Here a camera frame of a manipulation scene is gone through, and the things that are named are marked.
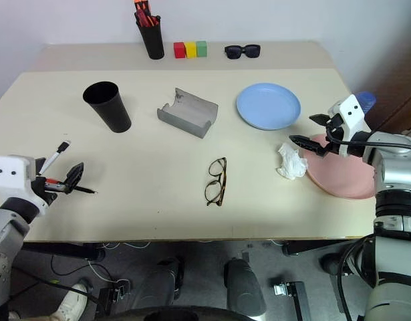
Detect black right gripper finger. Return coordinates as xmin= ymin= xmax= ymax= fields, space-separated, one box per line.
xmin=309 ymin=113 xmax=333 ymax=128
xmin=288 ymin=134 xmax=330 ymax=158

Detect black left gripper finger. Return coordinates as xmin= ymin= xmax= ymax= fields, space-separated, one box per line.
xmin=64 ymin=162 xmax=86 ymax=195
xmin=34 ymin=157 xmax=48 ymax=176

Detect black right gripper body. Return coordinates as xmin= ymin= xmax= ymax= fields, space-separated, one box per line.
xmin=323 ymin=112 xmax=347 ymax=157

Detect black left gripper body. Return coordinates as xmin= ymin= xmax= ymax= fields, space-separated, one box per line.
xmin=30 ymin=176 xmax=72 ymax=207

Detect black pen with red band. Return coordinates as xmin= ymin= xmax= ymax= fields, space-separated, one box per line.
xmin=44 ymin=178 xmax=99 ymax=195

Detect white marker with black cap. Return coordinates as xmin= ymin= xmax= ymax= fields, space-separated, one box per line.
xmin=37 ymin=140 xmax=72 ymax=177

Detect crumpled white tissue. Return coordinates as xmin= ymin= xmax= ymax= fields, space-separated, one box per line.
xmin=275 ymin=142 xmax=309 ymax=182

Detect pink plate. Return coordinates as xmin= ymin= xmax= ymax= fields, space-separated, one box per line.
xmin=304 ymin=132 xmax=377 ymax=200

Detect blue ribbed bottle cap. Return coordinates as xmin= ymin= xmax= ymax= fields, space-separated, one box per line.
xmin=354 ymin=91 xmax=377 ymax=116

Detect light blue plate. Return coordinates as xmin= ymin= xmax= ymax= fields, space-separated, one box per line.
xmin=235 ymin=83 xmax=302 ymax=132

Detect black table foot bar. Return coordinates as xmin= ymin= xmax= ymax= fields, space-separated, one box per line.
xmin=281 ymin=237 xmax=358 ymax=257
xmin=20 ymin=241 xmax=106 ymax=262

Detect brown wooden door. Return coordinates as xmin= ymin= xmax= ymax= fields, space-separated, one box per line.
xmin=368 ymin=46 xmax=411 ymax=132

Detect black plastic cup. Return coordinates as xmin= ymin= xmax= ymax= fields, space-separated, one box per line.
xmin=82 ymin=80 xmax=133 ymax=134

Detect tortoiseshell eyeglasses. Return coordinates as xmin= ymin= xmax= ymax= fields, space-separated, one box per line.
xmin=204 ymin=156 xmax=228 ymax=207

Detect black sunglasses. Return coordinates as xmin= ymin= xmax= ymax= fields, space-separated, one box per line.
xmin=224 ymin=43 xmax=262 ymax=61

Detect white shoe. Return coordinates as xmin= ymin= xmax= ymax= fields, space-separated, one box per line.
xmin=9 ymin=282 xmax=90 ymax=321

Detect grey open glasses case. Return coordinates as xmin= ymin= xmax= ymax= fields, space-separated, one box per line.
xmin=156 ymin=87 xmax=220 ymax=140

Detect black pen holder cup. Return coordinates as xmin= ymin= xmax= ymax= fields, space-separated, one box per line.
xmin=136 ymin=15 xmax=166 ymax=61

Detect red block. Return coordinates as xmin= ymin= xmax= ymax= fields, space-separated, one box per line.
xmin=173 ymin=41 xmax=187 ymax=60

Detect dark rounded shape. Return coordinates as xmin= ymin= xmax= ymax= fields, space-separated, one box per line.
xmin=223 ymin=257 xmax=267 ymax=318

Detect orange black striped pencil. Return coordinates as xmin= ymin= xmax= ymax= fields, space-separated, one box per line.
xmin=134 ymin=0 xmax=151 ymax=21

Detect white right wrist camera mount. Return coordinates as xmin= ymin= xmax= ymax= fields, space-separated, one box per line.
xmin=327 ymin=94 xmax=373 ymax=158

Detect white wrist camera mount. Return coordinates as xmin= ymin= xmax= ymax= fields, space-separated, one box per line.
xmin=0 ymin=154 xmax=49 ymax=218
xmin=327 ymin=94 xmax=373 ymax=158

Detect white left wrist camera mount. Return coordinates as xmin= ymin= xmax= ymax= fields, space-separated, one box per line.
xmin=0 ymin=154 xmax=49 ymax=218

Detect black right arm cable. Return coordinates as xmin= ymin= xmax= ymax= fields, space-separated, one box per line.
xmin=324 ymin=128 xmax=411 ymax=152

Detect black floor cable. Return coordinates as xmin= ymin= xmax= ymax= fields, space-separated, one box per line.
xmin=11 ymin=253 xmax=106 ymax=307

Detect black metal floor bracket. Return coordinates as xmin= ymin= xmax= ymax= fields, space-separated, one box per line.
xmin=97 ymin=280 xmax=132 ymax=312
xmin=273 ymin=280 xmax=309 ymax=321

